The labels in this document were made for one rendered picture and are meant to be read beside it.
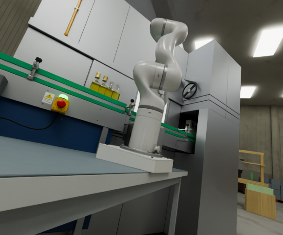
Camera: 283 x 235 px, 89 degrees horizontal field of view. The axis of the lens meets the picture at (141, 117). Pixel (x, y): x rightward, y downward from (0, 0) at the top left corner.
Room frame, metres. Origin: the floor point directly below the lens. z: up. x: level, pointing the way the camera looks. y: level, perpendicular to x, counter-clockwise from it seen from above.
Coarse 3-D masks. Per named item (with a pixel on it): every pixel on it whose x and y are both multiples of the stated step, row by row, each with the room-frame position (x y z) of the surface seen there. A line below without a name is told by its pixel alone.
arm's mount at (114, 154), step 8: (104, 144) 0.60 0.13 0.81; (104, 152) 0.58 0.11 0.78; (112, 152) 0.56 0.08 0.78; (120, 152) 0.54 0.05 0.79; (128, 152) 0.53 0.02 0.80; (112, 160) 0.56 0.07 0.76; (120, 160) 0.54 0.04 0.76; (128, 160) 0.52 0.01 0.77; (136, 160) 0.51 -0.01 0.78; (144, 160) 0.50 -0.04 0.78; (152, 160) 0.48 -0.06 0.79; (160, 160) 0.52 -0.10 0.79; (168, 160) 0.62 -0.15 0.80; (136, 168) 0.51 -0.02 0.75; (144, 168) 0.49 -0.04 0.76; (152, 168) 0.48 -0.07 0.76; (160, 168) 0.54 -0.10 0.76; (168, 168) 0.64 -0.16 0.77
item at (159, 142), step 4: (128, 124) 1.05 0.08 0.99; (132, 124) 1.00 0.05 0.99; (128, 128) 1.04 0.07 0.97; (132, 128) 1.00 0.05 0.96; (160, 128) 0.94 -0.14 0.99; (124, 132) 1.11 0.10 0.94; (128, 132) 1.03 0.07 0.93; (160, 132) 0.94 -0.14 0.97; (124, 136) 1.11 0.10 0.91; (128, 136) 1.02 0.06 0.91; (160, 136) 0.94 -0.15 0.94; (124, 140) 1.11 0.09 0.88; (128, 140) 1.01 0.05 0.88; (160, 140) 0.95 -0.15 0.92; (124, 144) 1.05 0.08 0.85; (128, 144) 0.99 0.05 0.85; (160, 144) 0.95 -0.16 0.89; (160, 148) 0.95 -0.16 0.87
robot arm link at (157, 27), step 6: (156, 18) 0.66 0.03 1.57; (162, 18) 0.66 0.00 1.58; (150, 24) 0.68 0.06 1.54; (156, 24) 0.66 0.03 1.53; (162, 24) 0.66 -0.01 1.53; (150, 30) 0.70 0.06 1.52; (156, 30) 0.68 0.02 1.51; (162, 30) 0.67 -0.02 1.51; (156, 36) 0.72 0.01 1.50; (156, 42) 0.78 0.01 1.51
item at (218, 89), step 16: (208, 48) 1.45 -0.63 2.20; (192, 64) 1.63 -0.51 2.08; (208, 64) 1.43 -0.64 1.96; (224, 64) 1.52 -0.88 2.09; (208, 80) 1.41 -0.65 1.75; (224, 80) 1.53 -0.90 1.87; (240, 80) 1.74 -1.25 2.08; (208, 96) 1.40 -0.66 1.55; (224, 96) 1.54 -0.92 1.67; (192, 112) 1.62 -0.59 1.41; (224, 112) 1.55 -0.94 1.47
